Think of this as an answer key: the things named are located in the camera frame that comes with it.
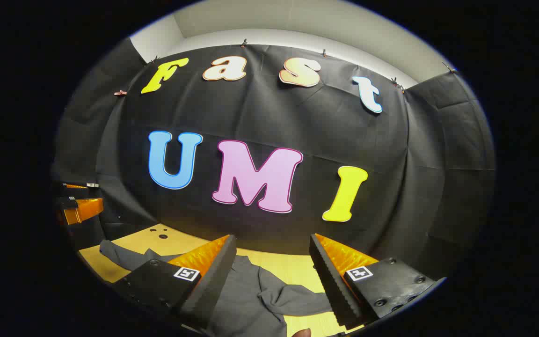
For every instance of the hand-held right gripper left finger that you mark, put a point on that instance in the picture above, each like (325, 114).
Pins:
(213, 281)

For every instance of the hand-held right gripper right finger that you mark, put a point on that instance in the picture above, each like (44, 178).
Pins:
(330, 281)

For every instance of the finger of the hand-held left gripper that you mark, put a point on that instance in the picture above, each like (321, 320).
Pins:
(84, 209)
(75, 186)

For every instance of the grey button shirt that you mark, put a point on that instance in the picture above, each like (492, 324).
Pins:
(246, 304)

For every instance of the small reddish cloth clip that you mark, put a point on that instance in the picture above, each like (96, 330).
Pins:
(120, 92)

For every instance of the black backdrop cloth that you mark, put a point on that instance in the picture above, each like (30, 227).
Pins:
(260, 112)

